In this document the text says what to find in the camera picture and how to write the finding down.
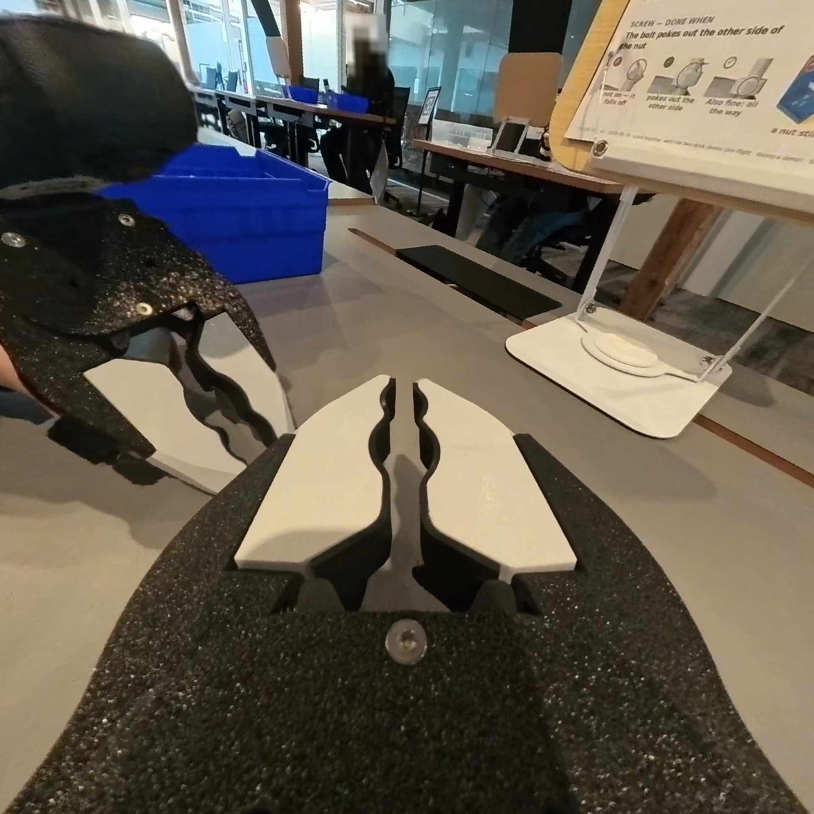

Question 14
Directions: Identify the brown divider panel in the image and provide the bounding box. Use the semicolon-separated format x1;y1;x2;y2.
495;53;565;128

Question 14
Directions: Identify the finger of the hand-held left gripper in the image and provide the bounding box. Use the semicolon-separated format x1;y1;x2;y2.
83;356;251;497
184;309;298;448

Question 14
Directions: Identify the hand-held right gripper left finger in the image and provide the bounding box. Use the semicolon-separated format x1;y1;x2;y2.
233;374;396;611

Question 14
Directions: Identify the small clear sign holder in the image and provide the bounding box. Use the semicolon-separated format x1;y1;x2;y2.
491;117;530;157

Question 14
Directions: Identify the blue plastic bin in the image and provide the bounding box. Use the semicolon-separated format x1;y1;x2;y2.
95;143;333;285

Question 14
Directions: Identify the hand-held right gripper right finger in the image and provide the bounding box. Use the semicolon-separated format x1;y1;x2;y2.
412;378;580;613

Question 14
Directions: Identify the dark wooden desk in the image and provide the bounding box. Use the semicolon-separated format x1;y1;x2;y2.
412;139;627;243

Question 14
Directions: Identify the wooden pillar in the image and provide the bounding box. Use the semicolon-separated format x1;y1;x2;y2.
282;0;306;82
633;196;726;307

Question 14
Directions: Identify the long office desk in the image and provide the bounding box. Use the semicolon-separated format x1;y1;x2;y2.
191;86;398;167

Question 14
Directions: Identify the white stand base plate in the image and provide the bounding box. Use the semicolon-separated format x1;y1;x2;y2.
505;0;814;440

